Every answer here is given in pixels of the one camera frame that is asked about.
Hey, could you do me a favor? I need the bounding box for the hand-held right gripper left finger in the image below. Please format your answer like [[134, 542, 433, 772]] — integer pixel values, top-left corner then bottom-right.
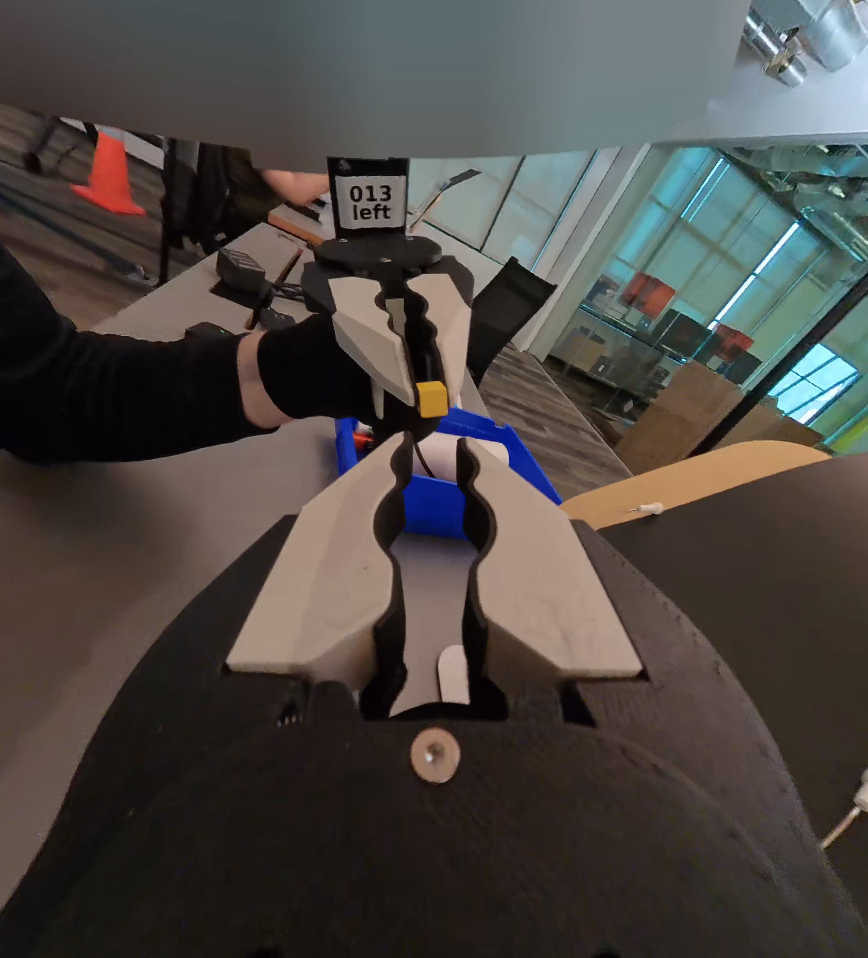
[[224, 431, 414, 716]]

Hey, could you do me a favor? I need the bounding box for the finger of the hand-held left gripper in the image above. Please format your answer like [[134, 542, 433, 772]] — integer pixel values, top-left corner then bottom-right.
[[403, 273, 474, 411], [328, 278, 416, 420]]

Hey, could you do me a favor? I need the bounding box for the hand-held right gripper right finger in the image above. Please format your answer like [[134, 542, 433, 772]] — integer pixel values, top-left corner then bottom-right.
[[455, 439, 645, 693]]

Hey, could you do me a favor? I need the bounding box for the blue plastic bin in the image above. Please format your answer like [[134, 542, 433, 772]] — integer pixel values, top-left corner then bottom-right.
[[335, 408, 564, 538]]

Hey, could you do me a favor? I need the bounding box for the person's left forearm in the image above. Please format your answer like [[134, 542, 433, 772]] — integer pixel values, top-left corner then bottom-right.
[[0, 187, 279, 464]]

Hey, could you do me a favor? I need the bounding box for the person's left hand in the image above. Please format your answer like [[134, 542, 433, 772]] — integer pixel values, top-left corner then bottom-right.
[[256, 313, 384, 439]]

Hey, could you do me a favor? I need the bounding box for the black office chair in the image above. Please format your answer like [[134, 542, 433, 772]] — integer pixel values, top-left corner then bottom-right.
[[467, 256, 558, 383]]

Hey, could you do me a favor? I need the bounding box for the wooden stick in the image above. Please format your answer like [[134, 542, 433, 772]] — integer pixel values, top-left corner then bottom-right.
[[245, 250, 304, 330]]

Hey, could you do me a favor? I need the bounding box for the angled desk lamp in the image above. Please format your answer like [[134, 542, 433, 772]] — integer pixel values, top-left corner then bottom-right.
[[408, 171, 481, 226]]

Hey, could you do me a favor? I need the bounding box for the black power adapter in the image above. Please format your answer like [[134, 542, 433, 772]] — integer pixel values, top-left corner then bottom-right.
[[216, 247, 266, 289]]

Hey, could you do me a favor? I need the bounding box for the white paper roll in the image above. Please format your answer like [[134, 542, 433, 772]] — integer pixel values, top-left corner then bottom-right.
[[421, 440, 511, 481]]

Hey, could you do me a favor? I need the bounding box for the cardboard box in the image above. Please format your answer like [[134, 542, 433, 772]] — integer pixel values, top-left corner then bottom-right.
[[617, 363, 742, 473]]

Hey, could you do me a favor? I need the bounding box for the dark divider panel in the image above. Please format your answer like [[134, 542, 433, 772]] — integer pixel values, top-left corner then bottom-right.
[[561, 442, 868, 958]]

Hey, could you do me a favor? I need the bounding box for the orange traffic cone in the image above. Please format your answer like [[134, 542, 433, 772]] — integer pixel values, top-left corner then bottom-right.
[[71, 127, 147, 217]]

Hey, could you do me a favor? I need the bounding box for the yellow green board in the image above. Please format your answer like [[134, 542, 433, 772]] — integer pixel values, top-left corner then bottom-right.
[[831, 404, 868, 454]]

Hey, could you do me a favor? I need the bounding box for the black cable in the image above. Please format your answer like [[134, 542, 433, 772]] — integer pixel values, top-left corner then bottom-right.
[[404, 415, 438, 480]]

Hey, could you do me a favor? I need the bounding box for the spiral metal duct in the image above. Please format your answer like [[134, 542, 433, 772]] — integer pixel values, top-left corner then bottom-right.
[[741, 0, 868, 87]]

